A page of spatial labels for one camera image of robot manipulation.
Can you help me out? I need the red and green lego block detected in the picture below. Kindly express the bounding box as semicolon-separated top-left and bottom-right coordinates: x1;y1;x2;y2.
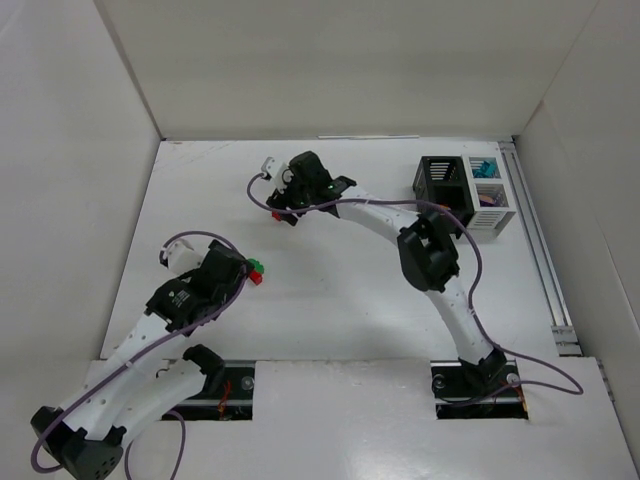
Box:
248;258;265;286

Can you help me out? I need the teal curved lego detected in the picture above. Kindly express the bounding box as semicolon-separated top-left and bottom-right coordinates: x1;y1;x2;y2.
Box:
472;161;486;178

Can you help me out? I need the small teal lego cube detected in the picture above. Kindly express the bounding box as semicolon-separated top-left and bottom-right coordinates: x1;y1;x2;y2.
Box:
477;161;500;178

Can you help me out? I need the purple arched lego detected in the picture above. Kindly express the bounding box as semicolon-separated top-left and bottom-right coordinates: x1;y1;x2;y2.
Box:
478;191;504;207

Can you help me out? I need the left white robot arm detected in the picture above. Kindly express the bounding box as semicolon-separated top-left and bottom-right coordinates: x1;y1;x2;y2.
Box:
30;238;264;479

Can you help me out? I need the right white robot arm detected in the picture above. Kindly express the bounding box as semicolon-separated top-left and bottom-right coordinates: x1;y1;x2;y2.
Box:
261;151;506;397

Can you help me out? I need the black two-cell container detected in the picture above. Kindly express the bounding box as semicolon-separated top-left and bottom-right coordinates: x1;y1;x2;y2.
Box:
412;156;475;227

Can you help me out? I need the white two-cell container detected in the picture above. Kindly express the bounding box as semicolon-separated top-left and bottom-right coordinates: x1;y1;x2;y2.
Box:
463;155;517;237

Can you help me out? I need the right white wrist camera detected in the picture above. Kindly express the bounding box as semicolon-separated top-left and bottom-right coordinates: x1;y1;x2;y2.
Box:
261;157;293;193

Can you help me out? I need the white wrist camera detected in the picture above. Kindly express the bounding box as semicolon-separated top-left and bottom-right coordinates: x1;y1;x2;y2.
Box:
160;239;203;276
261;157;293;193

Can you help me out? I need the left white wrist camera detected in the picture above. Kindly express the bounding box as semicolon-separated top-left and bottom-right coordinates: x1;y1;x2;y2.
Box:
160;239;203;276

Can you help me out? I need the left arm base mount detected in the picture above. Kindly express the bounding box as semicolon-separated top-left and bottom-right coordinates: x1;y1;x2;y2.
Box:
172;344;256;421

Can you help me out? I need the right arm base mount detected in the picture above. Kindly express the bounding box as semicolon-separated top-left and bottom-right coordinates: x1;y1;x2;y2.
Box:
430;360;529;420

